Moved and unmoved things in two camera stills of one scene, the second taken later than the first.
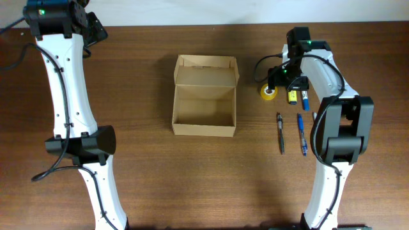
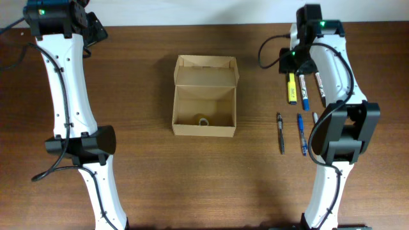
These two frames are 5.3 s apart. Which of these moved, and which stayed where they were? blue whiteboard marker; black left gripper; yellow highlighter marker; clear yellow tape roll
Moved: clear yellow tape roll
Stayed: blue whiteboard marker; black left gripper; yellow highlighter marker
